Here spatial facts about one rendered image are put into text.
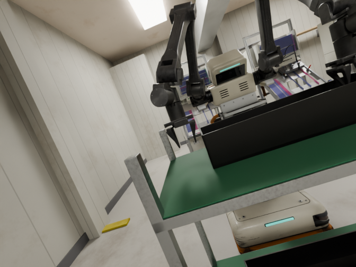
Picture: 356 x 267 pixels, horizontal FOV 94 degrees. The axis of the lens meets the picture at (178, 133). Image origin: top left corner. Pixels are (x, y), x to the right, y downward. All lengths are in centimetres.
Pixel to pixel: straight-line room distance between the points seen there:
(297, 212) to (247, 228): 34
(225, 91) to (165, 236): 90
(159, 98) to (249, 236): 115
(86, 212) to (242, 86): 230
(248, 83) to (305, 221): 96
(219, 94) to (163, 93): 66
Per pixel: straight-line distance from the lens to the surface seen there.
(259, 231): 139
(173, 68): 56
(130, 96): 535
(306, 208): 145
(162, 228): 42
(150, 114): 518
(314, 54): 709
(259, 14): 109
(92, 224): 266
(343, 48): 74
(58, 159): 251
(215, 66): 107
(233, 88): 112
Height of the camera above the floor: 115
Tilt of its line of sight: 7 degrees down
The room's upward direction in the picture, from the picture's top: 21 degrees counter-clockwise
